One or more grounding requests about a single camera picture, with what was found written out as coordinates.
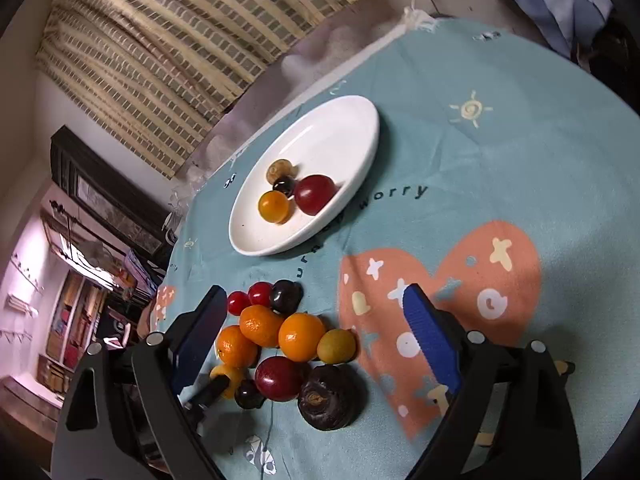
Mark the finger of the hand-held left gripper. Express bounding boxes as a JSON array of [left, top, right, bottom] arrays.
[[186, 375, 232, 411]]

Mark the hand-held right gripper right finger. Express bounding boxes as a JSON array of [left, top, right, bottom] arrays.
[[402, 282, 583, 480]]

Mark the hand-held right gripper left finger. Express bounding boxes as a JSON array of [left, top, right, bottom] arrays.
[[50, 285, 231, 480]]

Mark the yellow tomato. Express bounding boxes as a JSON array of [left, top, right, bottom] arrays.
[[209, 364, 247, 400]]

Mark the orange mandarin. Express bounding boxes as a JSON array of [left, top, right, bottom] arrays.
[[239, 305, 285, 348], [278, 312, 327, 362], [216, 325, 260, 368]]

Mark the dark purple grape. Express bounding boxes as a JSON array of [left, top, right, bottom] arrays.
[[234, 379, 266, 410]]

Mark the red plum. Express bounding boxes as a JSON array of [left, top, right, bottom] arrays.
[[293, 174, 337, 215], [254, 356, 307, 402]]

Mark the dark purple tomato front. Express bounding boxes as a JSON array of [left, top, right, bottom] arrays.
[[270, 280, 303, 315]]

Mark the yellow-green round fruit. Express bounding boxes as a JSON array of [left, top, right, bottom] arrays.
[[317, 328, 357, 365]]

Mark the dark brown water chestnut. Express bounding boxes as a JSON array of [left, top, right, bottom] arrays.
[[297, 364, 363, 432]]

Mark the white oval plate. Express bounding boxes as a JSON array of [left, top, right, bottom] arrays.
[[228, 95, 380, 257]]

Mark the wooden shelf unit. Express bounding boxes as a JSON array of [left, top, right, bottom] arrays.
[[37, 270, 108, 396]]

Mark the orange cherry tomato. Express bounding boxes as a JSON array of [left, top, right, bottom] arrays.
[[257, 190, 292, 224]]

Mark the small brown longan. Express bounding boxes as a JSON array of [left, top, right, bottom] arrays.
[[266, 159, 295, 184]]

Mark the dark framed cabinet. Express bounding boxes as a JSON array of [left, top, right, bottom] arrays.
[[50, 126, 173, 261]]

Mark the teal printed tablecloth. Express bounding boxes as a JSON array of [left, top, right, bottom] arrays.
[[145, 17, 640, 480]]

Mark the beige striped curtain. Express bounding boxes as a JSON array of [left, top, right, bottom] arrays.
[[35, 0, 378, 181]]

